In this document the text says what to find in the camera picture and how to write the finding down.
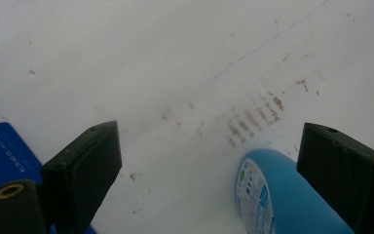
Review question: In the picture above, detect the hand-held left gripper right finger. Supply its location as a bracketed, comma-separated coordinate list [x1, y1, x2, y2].
[296, 122, 374, 234]

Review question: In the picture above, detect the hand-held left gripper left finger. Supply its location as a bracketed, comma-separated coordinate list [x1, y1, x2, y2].
[41, 120, 123, 234]

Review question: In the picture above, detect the light blue bottle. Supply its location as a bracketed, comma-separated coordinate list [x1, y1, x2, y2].
[235, 148, 355, 234]

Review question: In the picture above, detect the blue cardboard box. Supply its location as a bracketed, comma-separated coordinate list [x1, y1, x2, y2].
[0, 122, 96, 234]

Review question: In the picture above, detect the white table mat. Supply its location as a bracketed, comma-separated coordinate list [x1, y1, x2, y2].
[0, 0, 374, 234]

